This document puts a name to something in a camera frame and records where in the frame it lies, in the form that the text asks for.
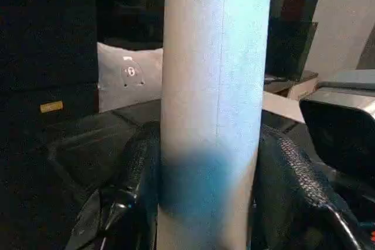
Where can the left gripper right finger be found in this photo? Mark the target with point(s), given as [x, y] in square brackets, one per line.
[299, 197]

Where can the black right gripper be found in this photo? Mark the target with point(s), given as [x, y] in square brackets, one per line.
[343, 139]

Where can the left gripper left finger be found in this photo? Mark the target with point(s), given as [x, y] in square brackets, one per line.
[123, 197]

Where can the white plastic table leg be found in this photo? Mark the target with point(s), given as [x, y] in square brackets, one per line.
[214, 86]

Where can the black work mat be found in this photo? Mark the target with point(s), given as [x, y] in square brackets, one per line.
[76, 150]

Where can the flat white sheet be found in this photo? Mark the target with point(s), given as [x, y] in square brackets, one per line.
[281, 105]

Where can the black glossy box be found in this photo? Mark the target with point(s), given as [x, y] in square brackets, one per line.
[290, 51]

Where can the small yellow tag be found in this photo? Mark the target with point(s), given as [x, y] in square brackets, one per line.
[51, 107]

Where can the white padded sheet with fitting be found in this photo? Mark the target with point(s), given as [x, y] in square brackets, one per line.
[129, 77]

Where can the black cabinet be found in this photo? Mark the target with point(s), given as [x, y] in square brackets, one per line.
[47, 27]

